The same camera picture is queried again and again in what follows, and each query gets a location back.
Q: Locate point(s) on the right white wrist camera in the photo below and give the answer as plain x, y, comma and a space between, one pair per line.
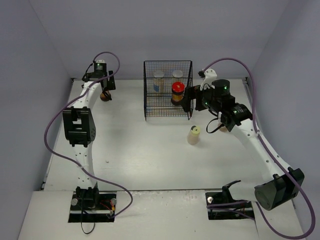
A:
207, 76

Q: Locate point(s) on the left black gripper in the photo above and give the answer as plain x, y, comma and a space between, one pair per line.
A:
110, 81

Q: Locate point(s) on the silver-lid white bottle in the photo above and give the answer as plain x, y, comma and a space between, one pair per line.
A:
177, 76
158, 82

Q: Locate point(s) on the black wire mesh rack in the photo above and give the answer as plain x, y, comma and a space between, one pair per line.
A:
160, 105

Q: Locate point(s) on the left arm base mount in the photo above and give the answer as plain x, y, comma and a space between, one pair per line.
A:
87, 211

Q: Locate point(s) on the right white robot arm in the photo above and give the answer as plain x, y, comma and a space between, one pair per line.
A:
281, 182

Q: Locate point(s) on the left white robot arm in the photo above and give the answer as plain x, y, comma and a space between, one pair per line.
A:
80, 131

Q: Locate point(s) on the red-lid sauce jar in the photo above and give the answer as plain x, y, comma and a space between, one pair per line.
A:
177, 90
105, 96

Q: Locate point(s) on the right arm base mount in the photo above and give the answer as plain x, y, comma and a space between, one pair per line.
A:
221, 206

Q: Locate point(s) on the yellow-lid spice shaker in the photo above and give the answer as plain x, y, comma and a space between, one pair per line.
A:
193, 136

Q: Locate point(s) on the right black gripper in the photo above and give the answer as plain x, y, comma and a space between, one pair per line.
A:
198, 97

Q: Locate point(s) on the pink-lid spice shaker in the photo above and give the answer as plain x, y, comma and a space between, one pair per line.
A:
222, 127

